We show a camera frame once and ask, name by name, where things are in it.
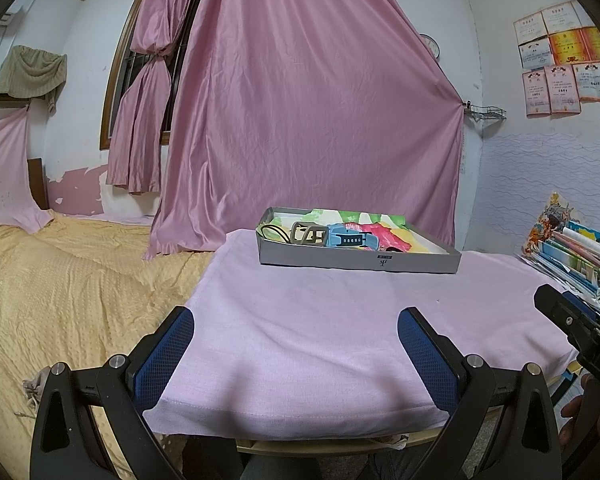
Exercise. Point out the large pink curtain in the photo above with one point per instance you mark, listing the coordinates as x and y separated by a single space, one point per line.
305 85

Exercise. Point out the brown fabric scrap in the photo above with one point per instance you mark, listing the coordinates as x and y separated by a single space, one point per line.
32 390

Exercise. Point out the stack of books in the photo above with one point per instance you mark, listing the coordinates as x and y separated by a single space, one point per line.
565 255

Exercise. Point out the wall certificates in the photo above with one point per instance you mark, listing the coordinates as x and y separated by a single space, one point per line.
565 55

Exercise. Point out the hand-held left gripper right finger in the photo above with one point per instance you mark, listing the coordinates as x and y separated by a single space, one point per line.
427 360

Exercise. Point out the grey jewelry tray box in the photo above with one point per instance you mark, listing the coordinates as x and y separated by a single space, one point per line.
355 262

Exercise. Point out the olive green cloth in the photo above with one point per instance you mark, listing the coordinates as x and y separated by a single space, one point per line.
30 72

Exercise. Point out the yellow blanket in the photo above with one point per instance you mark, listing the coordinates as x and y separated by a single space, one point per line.
80 285

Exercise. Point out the tied pink curtain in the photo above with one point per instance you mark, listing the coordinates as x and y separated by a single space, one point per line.
140 110

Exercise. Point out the blue digital watch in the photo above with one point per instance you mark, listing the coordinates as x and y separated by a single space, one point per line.
352 241

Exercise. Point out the pink embroidered sheet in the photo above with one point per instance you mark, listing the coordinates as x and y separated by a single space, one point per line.
5 160

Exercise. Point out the wooden window frame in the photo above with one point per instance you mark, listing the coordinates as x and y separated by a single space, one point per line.
125 35

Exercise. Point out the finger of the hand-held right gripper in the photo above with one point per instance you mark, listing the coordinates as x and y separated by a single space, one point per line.
582 307
555 310

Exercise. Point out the round wall clock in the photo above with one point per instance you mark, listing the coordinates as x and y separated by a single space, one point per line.
431 46

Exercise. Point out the pink table cloth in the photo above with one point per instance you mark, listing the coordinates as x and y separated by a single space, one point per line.
305 320

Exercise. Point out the wooden headboard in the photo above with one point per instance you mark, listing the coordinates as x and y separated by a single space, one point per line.
37 185

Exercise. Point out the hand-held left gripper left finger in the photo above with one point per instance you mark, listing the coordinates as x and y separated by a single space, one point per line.
162 360

